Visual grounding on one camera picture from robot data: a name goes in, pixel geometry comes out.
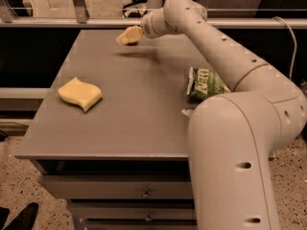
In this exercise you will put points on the top drawer knob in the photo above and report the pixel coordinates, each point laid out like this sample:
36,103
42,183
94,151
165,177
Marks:
146,195

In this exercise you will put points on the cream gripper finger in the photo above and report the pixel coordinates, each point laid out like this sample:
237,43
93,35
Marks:
132,33

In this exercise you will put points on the metal railing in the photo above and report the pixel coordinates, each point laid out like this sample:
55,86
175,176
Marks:
94,13

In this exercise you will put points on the grey drawer cabinet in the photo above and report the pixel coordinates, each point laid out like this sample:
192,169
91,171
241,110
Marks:
135,138

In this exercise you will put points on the yellow sponge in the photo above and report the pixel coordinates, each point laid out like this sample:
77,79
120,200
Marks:
83,94

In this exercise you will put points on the drawer knob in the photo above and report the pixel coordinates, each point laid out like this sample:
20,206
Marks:
148,218
146,195

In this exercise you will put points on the orange fruit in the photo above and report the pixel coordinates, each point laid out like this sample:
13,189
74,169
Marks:
132,43

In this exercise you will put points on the green chip bag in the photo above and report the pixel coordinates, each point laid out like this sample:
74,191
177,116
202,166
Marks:
204,83

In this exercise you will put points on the black office chair base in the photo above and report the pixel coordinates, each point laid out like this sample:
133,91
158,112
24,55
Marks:
134,8

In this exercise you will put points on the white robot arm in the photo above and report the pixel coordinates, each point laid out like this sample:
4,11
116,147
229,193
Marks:
231,136

